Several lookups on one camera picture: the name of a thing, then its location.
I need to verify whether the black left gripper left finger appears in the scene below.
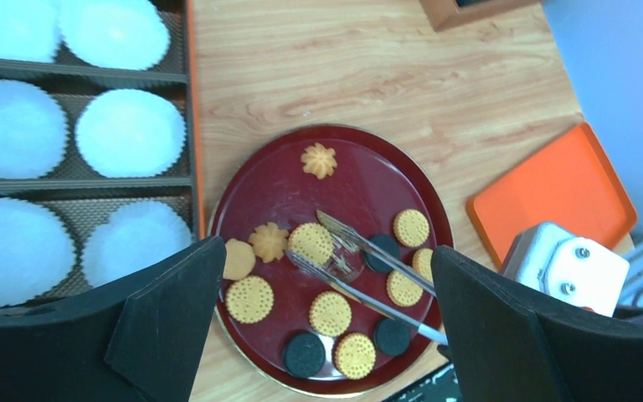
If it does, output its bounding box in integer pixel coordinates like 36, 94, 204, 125
0, 236, 226, 401

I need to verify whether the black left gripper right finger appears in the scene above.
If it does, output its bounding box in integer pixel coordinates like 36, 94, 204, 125
431, 245, 643, 401

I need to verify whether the dotted round biscuit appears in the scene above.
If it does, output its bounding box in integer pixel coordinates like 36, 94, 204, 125
308, 291, 352, 338
224, 275, 275, 324
288, 222, 334, 265
393, 209, 430, 248
386, 271, 424, 307
411, 248, 433, 282
333, 332, 377, 380

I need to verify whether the metal tongs white handle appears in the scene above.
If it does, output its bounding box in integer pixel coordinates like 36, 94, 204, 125
286, 209, 449, 347

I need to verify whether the black chocolate cookie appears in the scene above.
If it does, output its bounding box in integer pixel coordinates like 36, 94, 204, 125
282, 331, 326, 379
362, 234, 400, 274
373, 317, 411, 357

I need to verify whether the white paper cup bottom-right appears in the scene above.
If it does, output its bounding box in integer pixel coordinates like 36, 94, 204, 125
81, 201, 193, 287

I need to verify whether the plain round butter cookie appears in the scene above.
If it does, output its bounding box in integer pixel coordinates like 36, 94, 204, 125
223, 239, 255, 281

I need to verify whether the white paper cup bottom-left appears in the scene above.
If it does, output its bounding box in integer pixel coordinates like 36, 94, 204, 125
0, 198, 76, 307

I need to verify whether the flower butter cookie left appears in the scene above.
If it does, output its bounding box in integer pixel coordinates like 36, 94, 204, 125
248, 222, 289, 263

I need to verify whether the flower butter cookie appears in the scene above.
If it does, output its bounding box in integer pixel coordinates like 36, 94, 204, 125
301, 142, 337, 180
248, 222, 289, 263

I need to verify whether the orange box lid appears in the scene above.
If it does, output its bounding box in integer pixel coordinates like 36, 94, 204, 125
466, 122, 638, 267

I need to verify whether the dark red round plate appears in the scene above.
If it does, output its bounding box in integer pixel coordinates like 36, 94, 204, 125
209, 125, 454, 399

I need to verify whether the orange cookie box tray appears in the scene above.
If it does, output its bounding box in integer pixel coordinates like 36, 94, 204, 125
0, 1, 203, 308

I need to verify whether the white paper cup middle-right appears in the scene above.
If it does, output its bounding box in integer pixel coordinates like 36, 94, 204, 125
74, 89, 186, 178

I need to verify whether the white paper cup middle-left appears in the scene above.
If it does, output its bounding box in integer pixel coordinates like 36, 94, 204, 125
0, 80, 69, 179

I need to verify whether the flower butter cookie upper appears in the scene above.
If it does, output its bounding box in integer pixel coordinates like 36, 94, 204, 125
301, 142, 337, 180

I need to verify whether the white paper cup top-right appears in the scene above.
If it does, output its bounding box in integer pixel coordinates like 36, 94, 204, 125
59, 0, 171, 70

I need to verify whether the white paper cup top-left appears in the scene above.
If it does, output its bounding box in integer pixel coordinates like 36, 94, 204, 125
0, 0, 61, 63

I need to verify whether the wooden compartment organizer box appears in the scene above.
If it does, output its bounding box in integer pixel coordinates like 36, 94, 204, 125
419, 0, 539, 32

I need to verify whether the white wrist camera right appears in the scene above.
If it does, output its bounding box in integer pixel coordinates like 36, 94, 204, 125
502, 222, 630, 317

